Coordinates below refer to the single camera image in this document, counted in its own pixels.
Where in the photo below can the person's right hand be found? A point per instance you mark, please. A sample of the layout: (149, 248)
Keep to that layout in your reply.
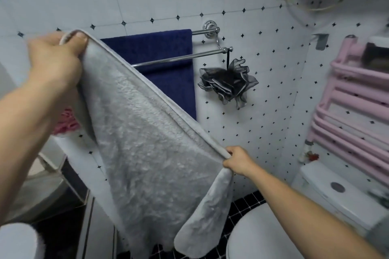
(241, 161)

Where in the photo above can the person's left hand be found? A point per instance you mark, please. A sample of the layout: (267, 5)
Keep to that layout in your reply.
(54, 58)

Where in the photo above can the gray towel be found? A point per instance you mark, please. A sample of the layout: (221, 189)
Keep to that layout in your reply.
(146, 146)

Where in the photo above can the dark blue towel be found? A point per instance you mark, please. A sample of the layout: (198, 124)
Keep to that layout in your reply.
(158, 46)

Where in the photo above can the chrome double towel rail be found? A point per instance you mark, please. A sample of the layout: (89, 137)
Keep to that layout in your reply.
(182, 57)

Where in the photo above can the person's left forearm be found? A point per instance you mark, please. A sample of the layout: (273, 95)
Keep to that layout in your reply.
(24, 140)

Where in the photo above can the person's right forearm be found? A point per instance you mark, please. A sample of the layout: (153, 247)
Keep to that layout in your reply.
(310, 222)

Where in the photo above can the pink towel radiator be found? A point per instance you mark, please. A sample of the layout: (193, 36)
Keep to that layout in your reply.
(349, 92)

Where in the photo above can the pink bath loofah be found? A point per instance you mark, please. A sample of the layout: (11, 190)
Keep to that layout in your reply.
(65, 123)

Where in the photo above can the red valve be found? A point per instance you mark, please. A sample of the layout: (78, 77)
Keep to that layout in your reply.
(311, 156)

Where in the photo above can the black gray bath loofah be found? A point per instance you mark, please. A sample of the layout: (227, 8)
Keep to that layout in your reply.
(228, 82)

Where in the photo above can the white toilet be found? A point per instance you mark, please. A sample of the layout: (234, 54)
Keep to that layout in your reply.
(334, 195)

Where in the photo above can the dark box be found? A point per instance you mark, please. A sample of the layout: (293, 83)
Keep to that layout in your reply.
(377, 55)

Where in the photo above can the black white vanity cabinet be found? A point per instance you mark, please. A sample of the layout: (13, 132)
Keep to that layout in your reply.
(70, 231)

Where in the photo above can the white sink basin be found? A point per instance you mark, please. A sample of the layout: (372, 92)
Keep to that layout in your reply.
(18, 240)

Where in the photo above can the gray wall bracket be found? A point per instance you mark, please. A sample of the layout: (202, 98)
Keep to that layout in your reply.
(320, 41)

